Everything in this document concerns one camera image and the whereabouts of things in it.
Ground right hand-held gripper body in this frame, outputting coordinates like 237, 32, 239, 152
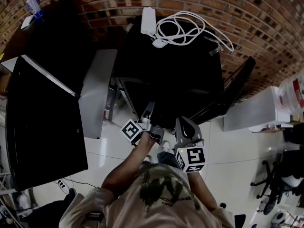
174, 138, 207, 173

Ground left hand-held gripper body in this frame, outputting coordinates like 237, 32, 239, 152
120, 116, 165, 147

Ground person's left forearm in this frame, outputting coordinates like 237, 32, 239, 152
101, 133, 159, 196

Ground person's right forearm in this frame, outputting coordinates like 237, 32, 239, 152
187, 171, 220, 212

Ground black mini fridge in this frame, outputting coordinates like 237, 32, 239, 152
5, 55, 89, 192

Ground person's dark trousers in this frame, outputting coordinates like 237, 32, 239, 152
155, 151, 182, 170

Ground white plug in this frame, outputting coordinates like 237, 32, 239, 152
152, 38, 168, 49

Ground black office chair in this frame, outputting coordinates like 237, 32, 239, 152
250, 148, 304, 216

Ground white power strip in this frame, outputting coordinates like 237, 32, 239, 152
57, 179, 70, 192

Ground white power adapter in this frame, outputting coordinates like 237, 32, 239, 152
140, 6, 157, 36

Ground clear water jug red label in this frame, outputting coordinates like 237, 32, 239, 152
277, 75, 304, 115

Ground white round floor device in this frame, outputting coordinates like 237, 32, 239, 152
270, 211, 290, 226

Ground black bag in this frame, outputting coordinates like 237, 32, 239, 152
20, 188, 77, 228

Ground white paper card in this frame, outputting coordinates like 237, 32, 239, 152
20, 15, 37, 30

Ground blue white paper cup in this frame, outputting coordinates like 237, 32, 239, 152
25, 0, 45, 19

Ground white power cable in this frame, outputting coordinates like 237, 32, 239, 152
152, 10, 235, 53

